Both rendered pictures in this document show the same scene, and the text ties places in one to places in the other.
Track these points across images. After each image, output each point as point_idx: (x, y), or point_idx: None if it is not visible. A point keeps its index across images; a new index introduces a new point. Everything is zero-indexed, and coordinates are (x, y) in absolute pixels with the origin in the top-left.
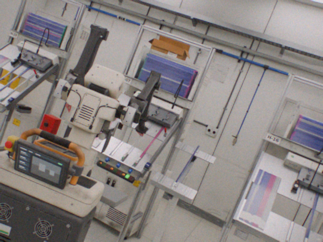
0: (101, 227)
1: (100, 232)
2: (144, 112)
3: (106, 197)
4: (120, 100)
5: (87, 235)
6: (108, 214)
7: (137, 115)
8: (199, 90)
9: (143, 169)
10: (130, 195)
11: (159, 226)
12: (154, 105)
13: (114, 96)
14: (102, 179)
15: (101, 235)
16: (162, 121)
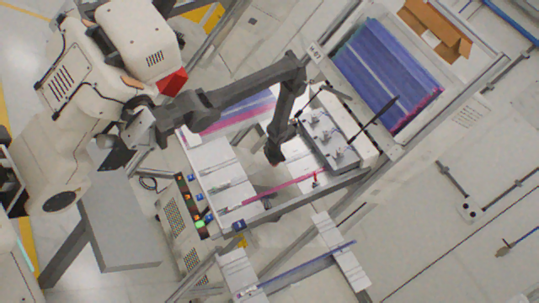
0: (173, 268)
1: (162, 276)
2: (274, 127)
3: (102, 249)
4: None
5: (136, 271)
6: (187, 258)
7: (159, 135)
8: (430, 131)
9: (230, 227)
10: None
11: None
12: (333, 120)
13: (133, 72)
14: (202, 200)
15: (157, 284)
16: (324, 157)
